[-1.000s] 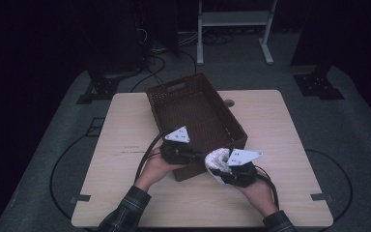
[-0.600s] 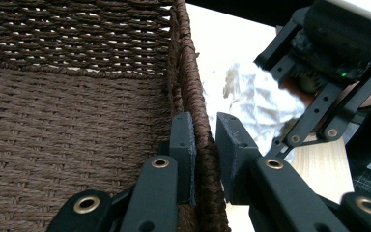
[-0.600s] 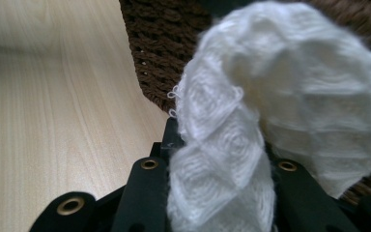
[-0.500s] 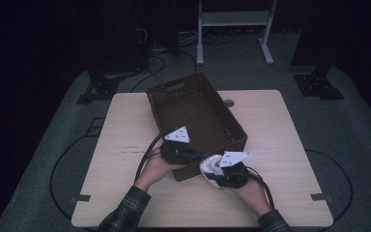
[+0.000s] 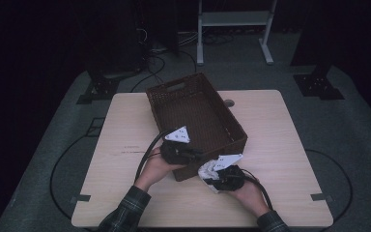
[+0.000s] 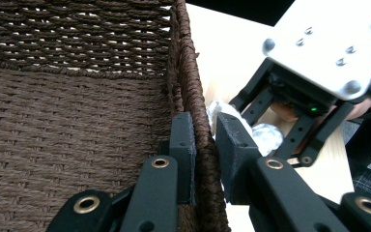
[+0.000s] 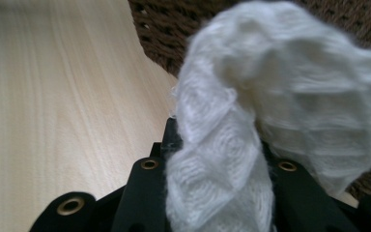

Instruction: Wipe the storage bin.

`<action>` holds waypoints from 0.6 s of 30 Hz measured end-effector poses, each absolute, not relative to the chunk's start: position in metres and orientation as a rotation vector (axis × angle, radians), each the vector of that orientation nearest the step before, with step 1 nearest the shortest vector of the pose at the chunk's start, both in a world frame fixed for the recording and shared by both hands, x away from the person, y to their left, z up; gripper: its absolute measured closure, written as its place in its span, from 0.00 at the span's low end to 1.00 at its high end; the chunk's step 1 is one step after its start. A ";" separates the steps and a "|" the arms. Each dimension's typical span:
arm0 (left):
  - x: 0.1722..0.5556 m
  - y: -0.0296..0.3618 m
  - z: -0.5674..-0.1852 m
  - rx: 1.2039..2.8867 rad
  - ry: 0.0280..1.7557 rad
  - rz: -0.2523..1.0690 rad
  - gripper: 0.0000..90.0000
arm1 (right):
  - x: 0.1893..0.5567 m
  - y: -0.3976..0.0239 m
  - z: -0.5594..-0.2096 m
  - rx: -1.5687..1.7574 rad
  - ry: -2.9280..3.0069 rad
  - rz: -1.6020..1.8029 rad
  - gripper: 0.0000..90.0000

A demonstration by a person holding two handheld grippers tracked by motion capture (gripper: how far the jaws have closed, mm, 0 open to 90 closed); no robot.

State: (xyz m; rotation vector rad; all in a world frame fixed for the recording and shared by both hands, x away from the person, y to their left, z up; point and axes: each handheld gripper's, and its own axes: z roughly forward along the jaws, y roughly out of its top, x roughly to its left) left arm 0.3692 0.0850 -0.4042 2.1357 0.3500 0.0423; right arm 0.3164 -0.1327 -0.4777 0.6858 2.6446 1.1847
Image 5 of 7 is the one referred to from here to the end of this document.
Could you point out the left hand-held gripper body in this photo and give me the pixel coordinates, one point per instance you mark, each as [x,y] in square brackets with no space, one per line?
[174,153]

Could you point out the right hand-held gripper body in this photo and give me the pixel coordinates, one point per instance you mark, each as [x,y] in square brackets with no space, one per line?
[232,179]

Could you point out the white cloth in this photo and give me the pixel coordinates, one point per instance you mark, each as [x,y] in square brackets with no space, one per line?
[207,170]

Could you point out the brown woven basket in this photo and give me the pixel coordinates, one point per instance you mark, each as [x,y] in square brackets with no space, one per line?
[199,119]

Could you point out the black tape mark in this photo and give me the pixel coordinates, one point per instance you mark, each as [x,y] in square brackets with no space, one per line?
[320,197]
[82,198]

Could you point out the black stand base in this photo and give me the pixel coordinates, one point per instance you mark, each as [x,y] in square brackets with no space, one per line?
[101,87]
[317,85]

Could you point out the white metal stand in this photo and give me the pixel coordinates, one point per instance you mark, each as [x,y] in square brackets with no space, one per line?
[235,18]

